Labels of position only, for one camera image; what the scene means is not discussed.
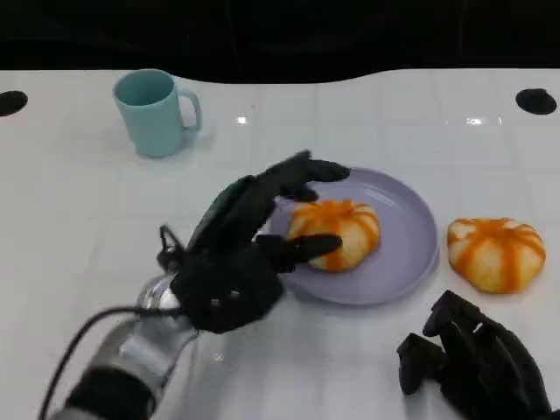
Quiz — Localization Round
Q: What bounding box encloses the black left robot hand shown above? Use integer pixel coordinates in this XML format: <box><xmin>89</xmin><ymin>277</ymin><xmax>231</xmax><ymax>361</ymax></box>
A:
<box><xmin>168</xmin><ymin>150</ymin><xmax>352</xmax><ymax>336</ymax></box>

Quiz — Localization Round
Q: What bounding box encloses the orange and white bread roll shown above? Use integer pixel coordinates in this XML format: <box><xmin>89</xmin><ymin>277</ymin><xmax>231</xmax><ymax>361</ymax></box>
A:
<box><xmin>288</xmin><ymin>199</ymin><xmax>382</xmax><ymax>274</ymax></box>
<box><xmin>446</xmin><ymin>216</ymin><xmax>548</xmax><ymax>295</ymax></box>

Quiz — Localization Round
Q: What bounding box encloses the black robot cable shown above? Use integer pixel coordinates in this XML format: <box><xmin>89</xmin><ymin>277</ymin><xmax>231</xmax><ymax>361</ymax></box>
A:
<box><xmin>38</xmin><ymin>305</ymin><xmax>184</xmax><ymax>420</ymax></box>
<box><xmin>156</xmin><ymin>224</ymin><xmax>186</xmax><ymax>272</ymax></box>

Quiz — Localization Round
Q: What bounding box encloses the pale green mug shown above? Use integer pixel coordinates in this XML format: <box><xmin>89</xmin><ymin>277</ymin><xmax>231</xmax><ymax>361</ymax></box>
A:
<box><xmin>112</xmin><ymin>68</ymin><xmax>204</xmax><ymax>159</ymax></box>

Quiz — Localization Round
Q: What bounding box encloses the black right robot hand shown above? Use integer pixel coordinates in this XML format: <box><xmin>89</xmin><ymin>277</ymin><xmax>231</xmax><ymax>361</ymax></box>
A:
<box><xmin>395</xmin><ymin>289</ymin><xmax>554</xmax><ymax>420</ymax></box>

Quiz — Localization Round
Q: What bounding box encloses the lilac plate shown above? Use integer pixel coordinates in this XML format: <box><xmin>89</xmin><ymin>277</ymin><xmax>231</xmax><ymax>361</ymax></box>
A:
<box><xmin>261</xmin><ymin>167</ymin><xmax>440</xmax><ymax>307</ymax></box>

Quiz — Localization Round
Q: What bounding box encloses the black table cable hole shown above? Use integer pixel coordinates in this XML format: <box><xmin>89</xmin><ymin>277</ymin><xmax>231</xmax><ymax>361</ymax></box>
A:
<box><xmin>0</xmin><ymin>89</ymin><xmax>29</xmax><ymax>118</ymax></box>
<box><xmin>514</xmin><ymin>87</ymin><xmax>558</xmax><ymax>116</ymax></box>

